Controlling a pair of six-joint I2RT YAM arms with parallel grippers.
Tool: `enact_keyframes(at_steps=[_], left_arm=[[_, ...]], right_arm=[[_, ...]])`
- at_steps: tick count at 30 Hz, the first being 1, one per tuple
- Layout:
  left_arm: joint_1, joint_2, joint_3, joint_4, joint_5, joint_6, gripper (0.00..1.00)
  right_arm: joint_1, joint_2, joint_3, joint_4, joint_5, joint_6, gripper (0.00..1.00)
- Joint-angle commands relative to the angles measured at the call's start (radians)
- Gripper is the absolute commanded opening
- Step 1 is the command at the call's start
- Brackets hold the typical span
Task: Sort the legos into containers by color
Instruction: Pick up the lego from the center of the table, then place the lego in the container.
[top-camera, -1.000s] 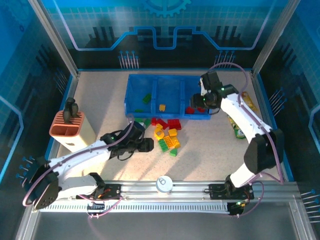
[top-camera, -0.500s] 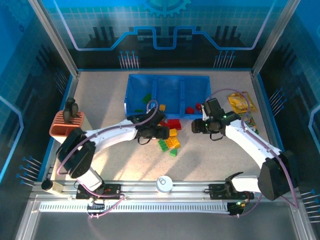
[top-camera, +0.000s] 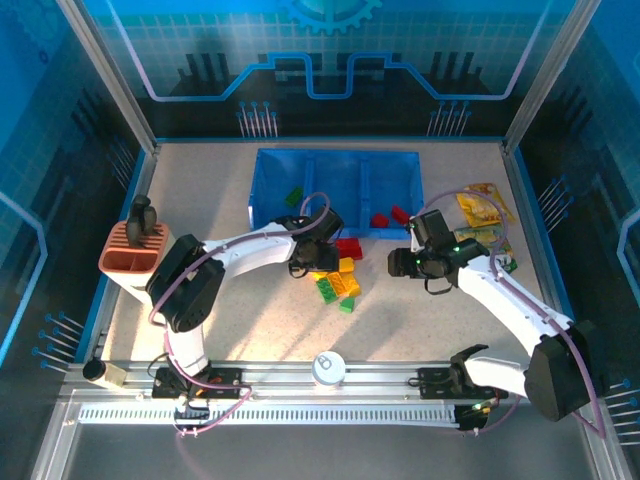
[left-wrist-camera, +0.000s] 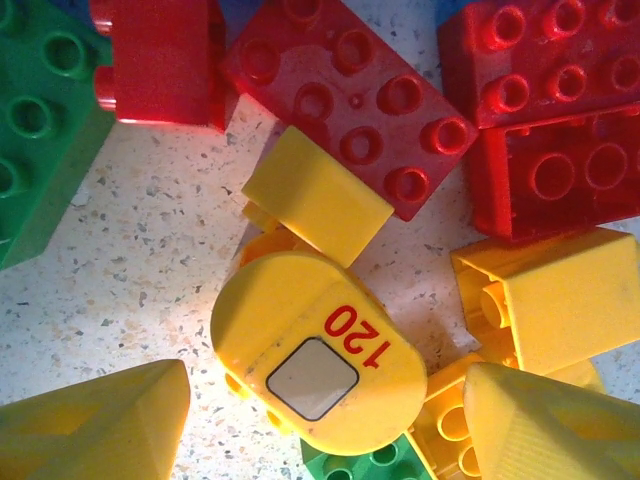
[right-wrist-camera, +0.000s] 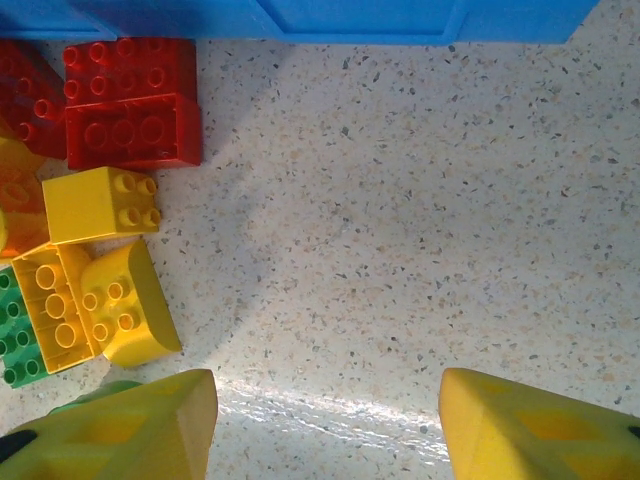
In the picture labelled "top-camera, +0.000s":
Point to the yellow round lego piece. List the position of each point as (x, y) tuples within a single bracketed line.
[(318, 276)]

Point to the orange-yellow lego brick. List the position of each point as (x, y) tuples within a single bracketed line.
[(337, 283)]

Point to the long green lego brick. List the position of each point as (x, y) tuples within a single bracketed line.
[(294, 197)]

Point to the green rounded lego brick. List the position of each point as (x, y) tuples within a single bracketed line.
[(348, 305)]

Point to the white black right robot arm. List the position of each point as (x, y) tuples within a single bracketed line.
[(505, 295)]

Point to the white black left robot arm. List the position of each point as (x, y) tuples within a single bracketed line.
[(200, 300)]

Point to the green snack bag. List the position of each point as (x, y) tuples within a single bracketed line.
[(480, 232)]

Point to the yellow snack bag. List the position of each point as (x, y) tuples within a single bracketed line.
[(482, 205)]

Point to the blue three-compartment bin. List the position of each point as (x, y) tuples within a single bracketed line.
[(270, 180)]

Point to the white round can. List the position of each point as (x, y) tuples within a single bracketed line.
[(328, 372)]

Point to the black controller box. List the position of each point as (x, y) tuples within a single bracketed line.
[(192, 414), (470, 420)]

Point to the cream knife block orange top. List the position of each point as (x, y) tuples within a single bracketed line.
[(116, 240)]

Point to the cream small block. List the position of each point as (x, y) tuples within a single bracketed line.
[(115, 376)]

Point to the black round knob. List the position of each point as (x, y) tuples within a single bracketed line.
[(93, 371)]

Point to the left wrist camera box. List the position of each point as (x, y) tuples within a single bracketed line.
[(327, 225)]

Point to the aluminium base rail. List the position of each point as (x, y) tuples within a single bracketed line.
[(280, 380)]

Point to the aluminium side rail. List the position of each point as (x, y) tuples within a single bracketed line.
[(142, 175)]

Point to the aluminium frame post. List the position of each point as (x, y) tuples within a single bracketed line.
[(115, 80), (547, 75)]

